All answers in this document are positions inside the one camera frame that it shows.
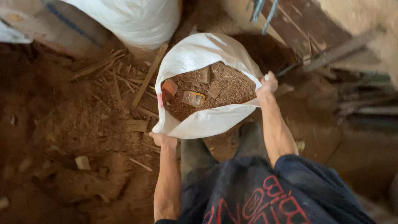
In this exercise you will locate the flat wood offcut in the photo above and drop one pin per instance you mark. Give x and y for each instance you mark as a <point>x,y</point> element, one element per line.
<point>137,125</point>

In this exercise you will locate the long thin wood strip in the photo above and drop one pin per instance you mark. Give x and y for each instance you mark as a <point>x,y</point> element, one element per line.
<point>150,75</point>

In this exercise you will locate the person's right hand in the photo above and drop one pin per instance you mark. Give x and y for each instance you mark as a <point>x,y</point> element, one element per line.
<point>267,85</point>

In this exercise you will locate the person's left hand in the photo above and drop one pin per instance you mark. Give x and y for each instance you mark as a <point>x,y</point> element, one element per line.
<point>161,139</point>

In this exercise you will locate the small pale wood block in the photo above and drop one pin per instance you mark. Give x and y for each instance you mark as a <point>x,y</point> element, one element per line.
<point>82,162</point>

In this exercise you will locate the white sack with blue stripe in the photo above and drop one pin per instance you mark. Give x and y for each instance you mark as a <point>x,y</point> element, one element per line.
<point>37,25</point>

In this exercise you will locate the person's dark blue shirt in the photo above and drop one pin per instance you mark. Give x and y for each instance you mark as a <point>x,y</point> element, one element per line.
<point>267,196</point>

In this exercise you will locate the large full white sack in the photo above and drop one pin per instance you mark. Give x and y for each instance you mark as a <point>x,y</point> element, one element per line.
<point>130,18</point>

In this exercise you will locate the person's grey trousers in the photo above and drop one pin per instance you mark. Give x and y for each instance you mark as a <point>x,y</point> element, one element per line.
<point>214,146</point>

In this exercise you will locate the white woven sack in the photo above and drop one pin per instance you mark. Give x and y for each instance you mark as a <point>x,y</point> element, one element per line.
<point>199,56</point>

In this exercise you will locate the orange plastic wrapper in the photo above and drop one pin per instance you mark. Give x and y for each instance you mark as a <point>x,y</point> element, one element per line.
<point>169,87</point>

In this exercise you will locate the person's right fingers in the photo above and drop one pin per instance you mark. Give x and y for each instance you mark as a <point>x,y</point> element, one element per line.
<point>271,78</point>

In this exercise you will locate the grey metal rods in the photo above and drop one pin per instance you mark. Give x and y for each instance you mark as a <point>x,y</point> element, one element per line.
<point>262,12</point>

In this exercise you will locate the yellow clear plastic packet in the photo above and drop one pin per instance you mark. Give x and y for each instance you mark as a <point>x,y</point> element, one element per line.
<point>193,98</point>

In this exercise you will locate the sawdust filling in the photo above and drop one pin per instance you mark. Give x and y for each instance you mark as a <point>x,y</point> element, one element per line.
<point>217,93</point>

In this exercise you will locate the heap of wood scraps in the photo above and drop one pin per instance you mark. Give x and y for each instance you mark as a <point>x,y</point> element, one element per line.
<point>115,74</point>

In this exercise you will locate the wood chip in sawdust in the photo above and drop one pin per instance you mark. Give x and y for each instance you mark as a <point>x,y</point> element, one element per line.
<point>214,91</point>

